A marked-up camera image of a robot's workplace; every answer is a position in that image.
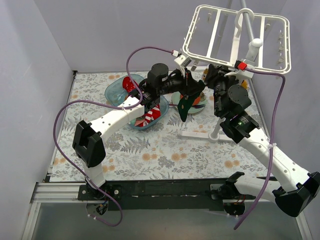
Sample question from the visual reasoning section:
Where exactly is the metal drying stand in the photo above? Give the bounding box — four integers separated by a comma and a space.
177, 0, 263, 143

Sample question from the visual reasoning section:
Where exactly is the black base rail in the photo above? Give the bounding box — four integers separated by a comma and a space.
77, 178, 256, 216

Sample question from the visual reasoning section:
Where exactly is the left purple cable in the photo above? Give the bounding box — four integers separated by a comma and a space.
53, 46, 180, 227

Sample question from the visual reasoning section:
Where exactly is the light green plate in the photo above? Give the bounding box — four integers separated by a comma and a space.
169, 92, 207, 114

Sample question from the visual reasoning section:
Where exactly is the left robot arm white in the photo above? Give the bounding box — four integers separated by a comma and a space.
72, 63, 206, 200

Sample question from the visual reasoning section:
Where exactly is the white clip hanger rack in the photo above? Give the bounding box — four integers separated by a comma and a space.
181, 4, 292, 75

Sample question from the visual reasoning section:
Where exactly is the teal plastic basin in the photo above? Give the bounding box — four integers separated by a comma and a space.
104, 75, 169, 131

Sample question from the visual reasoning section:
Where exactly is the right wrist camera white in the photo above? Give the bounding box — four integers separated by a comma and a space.
224, 60, 255, 80

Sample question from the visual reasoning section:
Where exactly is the red snowflake sock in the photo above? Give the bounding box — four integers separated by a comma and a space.
122, 76, 137, 93

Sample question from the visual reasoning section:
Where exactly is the orange saucer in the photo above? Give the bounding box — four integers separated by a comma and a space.
192, 96, 201, 106

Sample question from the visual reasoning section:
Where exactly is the floral tablecloth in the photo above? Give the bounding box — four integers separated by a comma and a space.
50, 72, 267, 182

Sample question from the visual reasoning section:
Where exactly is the dark green sock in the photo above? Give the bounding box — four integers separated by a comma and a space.
177, 95, 197, 122

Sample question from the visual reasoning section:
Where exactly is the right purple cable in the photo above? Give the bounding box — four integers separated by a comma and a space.
233, 69, 286, 230

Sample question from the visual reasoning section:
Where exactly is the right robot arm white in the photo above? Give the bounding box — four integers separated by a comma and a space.
205, 64, 320, 217

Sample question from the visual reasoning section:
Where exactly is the yellow sock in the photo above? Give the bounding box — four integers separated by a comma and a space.
240, 80, 248, 90

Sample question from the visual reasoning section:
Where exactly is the purple cable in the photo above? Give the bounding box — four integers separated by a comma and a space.
53, 46, 180, 227
233, 69, 286, 230

